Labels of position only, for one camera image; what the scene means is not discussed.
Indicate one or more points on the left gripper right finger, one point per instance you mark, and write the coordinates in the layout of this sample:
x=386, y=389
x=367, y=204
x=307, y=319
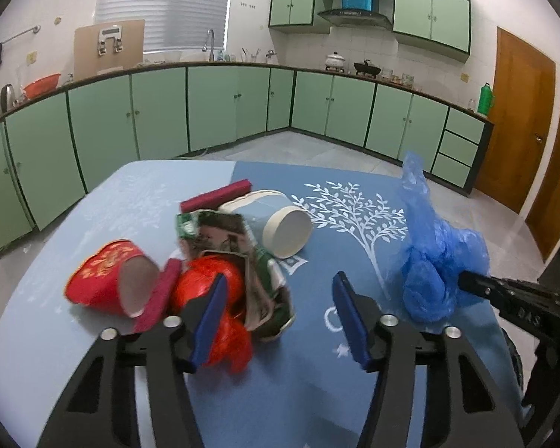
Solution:
x=437, y=377

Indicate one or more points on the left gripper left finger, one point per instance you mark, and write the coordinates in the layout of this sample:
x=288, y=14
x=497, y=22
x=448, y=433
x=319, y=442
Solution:
x=97, y=408

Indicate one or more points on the red plastic bag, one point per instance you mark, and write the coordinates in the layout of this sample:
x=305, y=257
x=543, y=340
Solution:
x=209, y=295

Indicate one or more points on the dark red sponge strip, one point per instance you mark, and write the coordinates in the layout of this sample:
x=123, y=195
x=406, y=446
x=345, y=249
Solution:
x=158, y=301

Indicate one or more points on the red paper cup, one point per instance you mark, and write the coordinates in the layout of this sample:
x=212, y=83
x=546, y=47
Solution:
x=118, y=279

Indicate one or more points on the blue plastic bag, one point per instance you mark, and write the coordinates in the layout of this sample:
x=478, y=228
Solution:
x=429, y=266

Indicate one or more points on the green printed carton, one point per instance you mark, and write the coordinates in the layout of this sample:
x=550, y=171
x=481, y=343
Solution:
x=268, y=303

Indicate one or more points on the blue white paper cup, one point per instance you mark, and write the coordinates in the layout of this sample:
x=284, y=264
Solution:
x=279, y=226

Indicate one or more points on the green lower kitchen cabinets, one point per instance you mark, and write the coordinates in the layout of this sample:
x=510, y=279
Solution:
x=56, y=148

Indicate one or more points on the blue patterned tablecloth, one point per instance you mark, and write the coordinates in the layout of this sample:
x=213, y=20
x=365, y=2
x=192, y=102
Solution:
x=303, y=389

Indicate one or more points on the green thermos bottle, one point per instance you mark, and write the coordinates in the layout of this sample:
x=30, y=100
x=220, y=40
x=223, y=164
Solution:
x=486, y=100

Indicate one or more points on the black wok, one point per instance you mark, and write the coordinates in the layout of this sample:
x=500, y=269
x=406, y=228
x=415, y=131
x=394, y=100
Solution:
x=366, y=69

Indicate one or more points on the white cooking pot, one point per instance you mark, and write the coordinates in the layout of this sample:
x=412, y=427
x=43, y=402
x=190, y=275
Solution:
x=335, y=63

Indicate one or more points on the orange plastic basin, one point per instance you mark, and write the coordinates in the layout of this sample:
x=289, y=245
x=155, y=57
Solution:
x=41, y=86

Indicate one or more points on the chrome sink faucet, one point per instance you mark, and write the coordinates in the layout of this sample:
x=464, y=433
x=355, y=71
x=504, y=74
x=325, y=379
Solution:
x=209, y=45

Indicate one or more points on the steel electric kettle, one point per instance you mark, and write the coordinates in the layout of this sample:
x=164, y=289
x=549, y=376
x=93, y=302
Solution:
x=7, y=98

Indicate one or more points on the brown cardboard box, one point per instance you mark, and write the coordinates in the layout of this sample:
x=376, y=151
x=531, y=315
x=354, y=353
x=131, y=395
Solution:
x=107, y=47

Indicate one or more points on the range hood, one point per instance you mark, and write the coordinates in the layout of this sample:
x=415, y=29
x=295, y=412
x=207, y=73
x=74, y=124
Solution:
x=356, y=18

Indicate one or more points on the window with white blinds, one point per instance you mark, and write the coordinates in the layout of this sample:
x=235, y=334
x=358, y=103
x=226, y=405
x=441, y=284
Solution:
x=170, y=25

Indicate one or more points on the metal towel rail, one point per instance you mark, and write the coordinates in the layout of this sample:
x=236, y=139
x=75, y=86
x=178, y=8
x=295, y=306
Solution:
x=32, y=30

